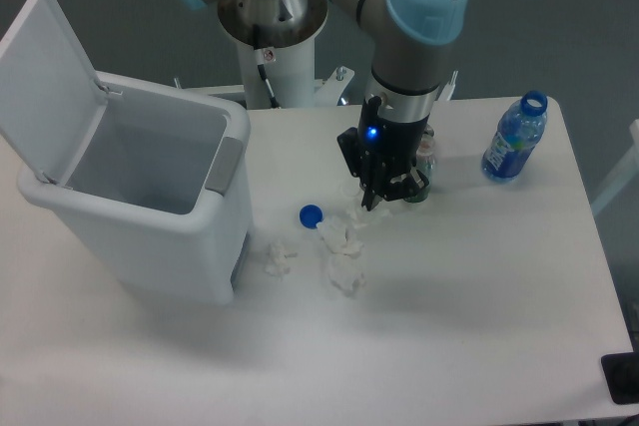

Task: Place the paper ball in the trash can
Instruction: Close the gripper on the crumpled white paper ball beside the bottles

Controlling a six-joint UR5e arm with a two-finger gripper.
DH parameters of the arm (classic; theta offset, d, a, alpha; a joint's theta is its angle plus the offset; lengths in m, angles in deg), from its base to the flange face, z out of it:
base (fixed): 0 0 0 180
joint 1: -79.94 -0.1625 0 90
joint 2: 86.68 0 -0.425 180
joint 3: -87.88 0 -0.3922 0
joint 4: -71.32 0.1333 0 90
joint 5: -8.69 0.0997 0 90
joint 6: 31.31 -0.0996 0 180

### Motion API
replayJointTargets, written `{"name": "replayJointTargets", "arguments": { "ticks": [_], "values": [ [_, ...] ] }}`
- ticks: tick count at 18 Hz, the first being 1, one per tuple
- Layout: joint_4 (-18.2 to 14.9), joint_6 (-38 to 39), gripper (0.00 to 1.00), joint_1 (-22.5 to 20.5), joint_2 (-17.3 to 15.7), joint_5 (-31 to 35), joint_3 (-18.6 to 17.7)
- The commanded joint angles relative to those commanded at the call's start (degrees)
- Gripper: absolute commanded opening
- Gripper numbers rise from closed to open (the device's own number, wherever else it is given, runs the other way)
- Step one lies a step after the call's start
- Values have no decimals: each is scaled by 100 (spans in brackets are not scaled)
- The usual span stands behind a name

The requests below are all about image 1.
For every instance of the white trash bin lid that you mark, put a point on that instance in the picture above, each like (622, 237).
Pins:
(52, 99)

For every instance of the clear green label bottle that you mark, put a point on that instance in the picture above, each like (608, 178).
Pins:
(425, 163)

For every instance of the small white paper ball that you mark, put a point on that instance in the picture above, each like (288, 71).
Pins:
(278, 259)

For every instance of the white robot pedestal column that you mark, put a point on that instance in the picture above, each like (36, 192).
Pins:
(290, 71)

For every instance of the blue bottle cap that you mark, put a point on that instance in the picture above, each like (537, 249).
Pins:
(310, 216)

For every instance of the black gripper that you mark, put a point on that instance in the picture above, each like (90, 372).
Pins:
(379, 146)

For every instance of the white trash bin body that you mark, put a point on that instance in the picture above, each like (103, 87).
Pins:
(161, 195)

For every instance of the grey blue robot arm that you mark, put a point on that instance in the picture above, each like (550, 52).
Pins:
(412, 39)

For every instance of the white pedestal base bracket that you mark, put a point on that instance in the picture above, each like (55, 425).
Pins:
(330, 92)

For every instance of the blue plastic drink bottle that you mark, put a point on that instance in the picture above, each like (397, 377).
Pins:
(518, 132)

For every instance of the white frame at right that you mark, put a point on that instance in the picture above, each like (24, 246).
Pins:
(619, 177)

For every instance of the black device at edge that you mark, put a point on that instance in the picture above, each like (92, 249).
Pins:
(621, 375)

